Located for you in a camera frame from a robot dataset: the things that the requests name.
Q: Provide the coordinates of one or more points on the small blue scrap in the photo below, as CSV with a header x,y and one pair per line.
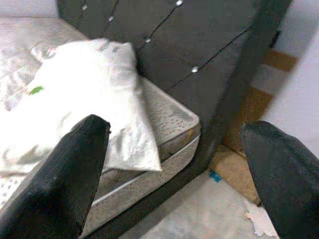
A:
x,y
214,176

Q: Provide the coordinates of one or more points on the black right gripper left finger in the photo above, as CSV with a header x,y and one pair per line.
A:
x,y
57,179

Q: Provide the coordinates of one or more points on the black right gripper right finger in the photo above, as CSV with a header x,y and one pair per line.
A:
x,y
286,179

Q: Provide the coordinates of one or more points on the white paper scrap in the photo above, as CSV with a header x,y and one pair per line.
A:
x,y
259,219

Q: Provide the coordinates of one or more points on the white pillow with green print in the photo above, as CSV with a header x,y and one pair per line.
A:
x,y
82,82

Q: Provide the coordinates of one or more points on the brown cardboard box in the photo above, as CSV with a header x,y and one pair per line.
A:
x,y
254,104

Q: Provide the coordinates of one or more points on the grey quilted mattress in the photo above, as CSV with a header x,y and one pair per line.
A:
x,y
167,109

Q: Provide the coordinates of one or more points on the dark tufted studded headboard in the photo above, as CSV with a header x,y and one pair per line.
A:
x,y
187,32

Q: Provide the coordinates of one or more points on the black bed frame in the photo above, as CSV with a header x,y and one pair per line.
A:
x,y
149,196

